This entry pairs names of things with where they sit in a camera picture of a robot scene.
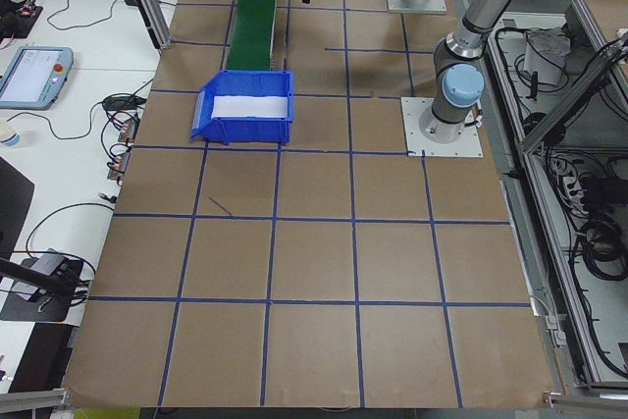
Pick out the black cable bundle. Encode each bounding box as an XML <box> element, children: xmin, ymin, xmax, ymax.
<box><xmin>568</xmin><ymin>215</ymin><xmax>628</xmax><ymax>283</ymax></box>

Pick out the black stand base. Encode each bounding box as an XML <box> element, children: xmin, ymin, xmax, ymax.
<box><xmin>0</xmin><ymin>256</ymin><xmax>84</xmax><ymax>325</ymax></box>

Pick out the grey junction box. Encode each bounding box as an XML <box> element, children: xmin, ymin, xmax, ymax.
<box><xmin>542</xmin><ymin>313</ymin><xmax>568</xmax><ymax>349</ymax></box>

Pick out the blue plastic storage bin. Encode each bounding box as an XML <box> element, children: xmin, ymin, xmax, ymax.
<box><xmin>189</xmin><ymin>69</ymin><xmax>295</xmax><ymax>146</ymax></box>

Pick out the grey white bag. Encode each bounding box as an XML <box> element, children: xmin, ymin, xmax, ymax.
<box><xmin>523</xmin><ymin>26</ymin><xmax>573</xmax><ymax>86</ymax></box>

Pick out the white paper cup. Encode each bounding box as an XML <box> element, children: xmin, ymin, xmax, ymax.
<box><xmin>0</xmin><ymin>119</ymin><xmax>24</xmax><ymax>149</ymax></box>

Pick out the white power strip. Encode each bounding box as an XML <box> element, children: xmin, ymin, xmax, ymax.
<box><xmin>551</xmin><ymin>158</ymin><xmax>590</xmax><ymax>209</ymax></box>

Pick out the small black box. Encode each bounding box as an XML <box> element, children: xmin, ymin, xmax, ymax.
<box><xmin>101</xmin><ymin>94</ymin><xmax>147</xmax><ymax>112</ymax></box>

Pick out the aluminium table edge bar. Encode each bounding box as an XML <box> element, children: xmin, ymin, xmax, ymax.
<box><xmin>0</xmin><ymin>388</ymin><xmax>75</xmax><ymax>410</ymax></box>
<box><xmin>542</xmin><ymin>388</ymin><xmax>628</xmax><ymax>408</ymax></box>

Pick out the black electronics mat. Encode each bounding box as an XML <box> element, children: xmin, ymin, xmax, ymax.
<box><xmin>0</xmin><ymin>2</ymin><xmax>44</xmax><ymax>40</ymax></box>

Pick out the green conveyor belt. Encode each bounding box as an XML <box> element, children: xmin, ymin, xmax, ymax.
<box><xmin>225</xmin><ymin>0</ymin><xmax>288</xmax><ymax>72</ymax></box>

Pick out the V-shaped metal bar frame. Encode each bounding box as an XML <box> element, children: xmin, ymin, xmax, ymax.
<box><xmin>483</xmin><ymin>0</ymin><xmax>628</xmax><ymax>393</ymax></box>

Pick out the brown circuit board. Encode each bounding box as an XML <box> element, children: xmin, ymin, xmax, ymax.
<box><xmin>107</xmin><ymin>148</ymin><xmax>131</xmax><ymax>183</ymax></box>
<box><xmin>117</xmin><ymin>117</ymin><xmax>141</xmax><ymax>146</ymax></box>

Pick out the grey box device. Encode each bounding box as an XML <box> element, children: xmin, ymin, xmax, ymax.
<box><xmin>36</xmin><ymin>251</ymin><xmax>70</xmax><ymax>276</ymax></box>

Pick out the black cable coil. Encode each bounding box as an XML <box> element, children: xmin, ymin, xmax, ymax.
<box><xmin>519</xmin><ymin>112</ymin><xmax>553</xmax><ymax>138</ymax></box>

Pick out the black power brick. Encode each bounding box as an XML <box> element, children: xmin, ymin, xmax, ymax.
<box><xmin>583</xmin><ymin>176</ymin><xmax>620</xmax><ymax>204</ymax></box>

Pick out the light blue teach pendant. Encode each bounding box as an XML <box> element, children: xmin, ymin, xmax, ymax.
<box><xmin>0</xmin><ymin>45</ymin><xmax>76</xmax><ymax>111</ymax></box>

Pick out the black monitor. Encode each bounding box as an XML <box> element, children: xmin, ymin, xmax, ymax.
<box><xmin>0</xmin><ymin>156</ymin><xmax>36</xmax><ymax>273</ymax></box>

